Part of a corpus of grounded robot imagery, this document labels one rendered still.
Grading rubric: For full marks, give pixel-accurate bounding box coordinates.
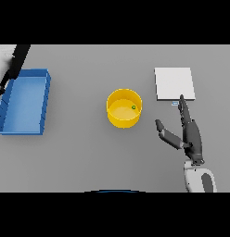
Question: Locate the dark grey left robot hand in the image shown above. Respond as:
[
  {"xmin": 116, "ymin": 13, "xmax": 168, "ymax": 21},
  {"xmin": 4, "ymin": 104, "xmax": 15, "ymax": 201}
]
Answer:
[{"xmin": 0, "ymin": 69, "xmax": 13, "ymax": 100}]

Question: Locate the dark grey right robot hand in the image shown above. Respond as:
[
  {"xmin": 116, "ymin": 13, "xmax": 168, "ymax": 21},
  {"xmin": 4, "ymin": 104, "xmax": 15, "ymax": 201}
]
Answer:
[{"xmin": 154, "ymin": 94, "xmax": 206, "ymax": 167}]

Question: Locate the yellow bowl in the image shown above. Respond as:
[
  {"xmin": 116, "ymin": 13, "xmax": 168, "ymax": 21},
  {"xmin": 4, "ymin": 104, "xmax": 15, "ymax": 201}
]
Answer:
[{"xmin": 106, "ymin": 88, "xmax": 144, "ymax": 130}]

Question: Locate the blue plastic tray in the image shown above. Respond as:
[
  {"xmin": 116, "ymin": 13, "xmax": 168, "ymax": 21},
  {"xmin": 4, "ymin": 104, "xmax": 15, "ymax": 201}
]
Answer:
[{"xmin": 0, "ymin": 68, "xmax": 52, "ymax": 136}]

